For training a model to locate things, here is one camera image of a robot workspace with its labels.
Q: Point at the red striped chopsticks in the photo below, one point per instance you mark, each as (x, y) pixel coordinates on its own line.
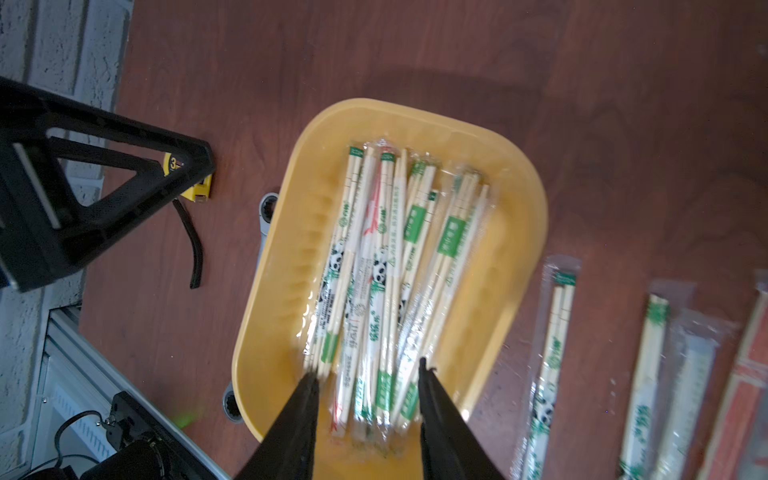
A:
(737, 448)

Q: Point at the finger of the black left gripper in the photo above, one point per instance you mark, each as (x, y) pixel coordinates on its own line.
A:
(46, 233)

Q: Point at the aluminium mounting rail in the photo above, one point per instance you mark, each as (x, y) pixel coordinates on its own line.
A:
(75, 377)

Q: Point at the green panda wrapped chopsticks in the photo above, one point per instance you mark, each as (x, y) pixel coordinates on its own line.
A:
(373, 385)

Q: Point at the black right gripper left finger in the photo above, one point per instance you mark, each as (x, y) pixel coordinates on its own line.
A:
(287, 451)

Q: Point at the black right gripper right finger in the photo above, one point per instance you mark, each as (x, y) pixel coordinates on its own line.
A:
(449, 449)

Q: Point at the panda print wrapped chopsticks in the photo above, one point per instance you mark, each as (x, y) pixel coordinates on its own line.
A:
(333, 292)

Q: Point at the green label wrapped chopsticks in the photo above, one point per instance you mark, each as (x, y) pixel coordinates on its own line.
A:
(435, 299)

